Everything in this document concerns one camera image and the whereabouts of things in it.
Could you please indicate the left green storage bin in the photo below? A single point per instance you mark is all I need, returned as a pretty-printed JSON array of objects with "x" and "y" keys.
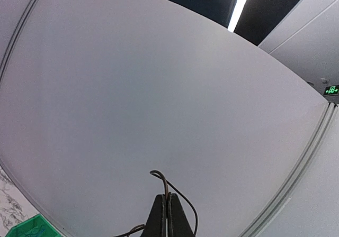
[{"x": 36, "y": 226}]

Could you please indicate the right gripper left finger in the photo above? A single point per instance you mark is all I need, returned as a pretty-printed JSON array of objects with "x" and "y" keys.
[{"x": 156, "y": 222}]

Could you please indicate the left aluminium frame post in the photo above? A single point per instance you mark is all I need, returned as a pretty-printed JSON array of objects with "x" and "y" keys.
[{"x": 16, "y": 34}]

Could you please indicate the green exit sign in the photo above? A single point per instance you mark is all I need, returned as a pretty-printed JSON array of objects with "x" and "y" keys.
[{"x": 331, "y": 91}]

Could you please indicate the aluminium frame post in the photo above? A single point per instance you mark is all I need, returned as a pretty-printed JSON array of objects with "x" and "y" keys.
[
  {"x": 16, "y": 34},
  {"x": 284, "y": 193}
]

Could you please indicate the ceiling light strip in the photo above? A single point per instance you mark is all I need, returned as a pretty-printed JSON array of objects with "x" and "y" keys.
[{"x": 237, "y": 11}]

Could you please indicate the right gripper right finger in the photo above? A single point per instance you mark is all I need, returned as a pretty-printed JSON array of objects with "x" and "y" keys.
[{"x": 177, "y": 223}]

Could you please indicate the right aluminium frame post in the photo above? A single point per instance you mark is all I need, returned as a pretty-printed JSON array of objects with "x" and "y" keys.
[{"x": 284, "y": 193}]

